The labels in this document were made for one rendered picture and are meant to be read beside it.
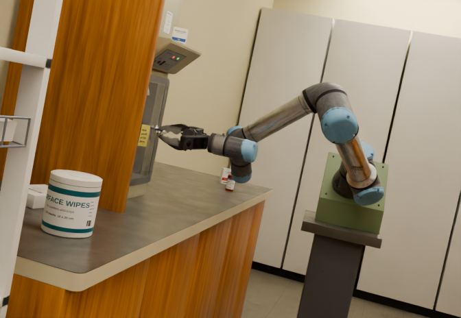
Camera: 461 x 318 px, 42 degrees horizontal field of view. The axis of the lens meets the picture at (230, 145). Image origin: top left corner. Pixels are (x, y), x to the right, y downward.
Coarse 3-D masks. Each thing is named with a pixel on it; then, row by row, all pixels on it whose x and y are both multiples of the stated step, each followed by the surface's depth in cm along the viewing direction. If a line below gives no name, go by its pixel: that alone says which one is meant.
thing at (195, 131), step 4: (192, 128) 216; (196, 128) 215; (200, 128) 216; (184, 132) 210; (188, 132) 210; (192, 132) 210; (196, 132) 210; (200, 132) 214; (208, 136) 214; (212, 136) 208; (208, 140) 210; (208, 144) 208; (208, 148) 208
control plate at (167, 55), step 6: (162, 54) 195; (168, 54) 199; (174, 54) 202; (180, 54) 206; (156, 60) 198; (162, 60) 201; (168, 60) 204; (174, 60) 208; (180, 60) 212; (156, 66) 203; (162, 66) 207; (168, 66) 210
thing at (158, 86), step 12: (156, 84) 212; (168, 84) 222; (156, 96) 214; (144, 108) 206; (156, 108) 217; (144, 120) 208; (156, 120) 219; (156, 144) 224; (144, 156) 215; (144, 168) 218; (132, 180) 210; (144, 180) 220
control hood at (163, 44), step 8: (160, 40) 191; (168, 40) 190; (160, 48) 191; (168, 48) 194; (176, 48) 198; (184, 48) 202; (192, 48) 210; (192, 56) 216; (176, 64) 214; (184, 64) 219; (168, 72) 217; (176, 72) 222
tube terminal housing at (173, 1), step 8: (168, 0) 209; (176, 0) 216; (168, 8) 211; (176, 8) 218; (176, 16) 220; (176, 24) 221; (160, 32) 209; (152, 72) 210; (160, 72) 216; (144, 184) 224; (128, 192) 212; (136, 192) 218; (144, 192) 226
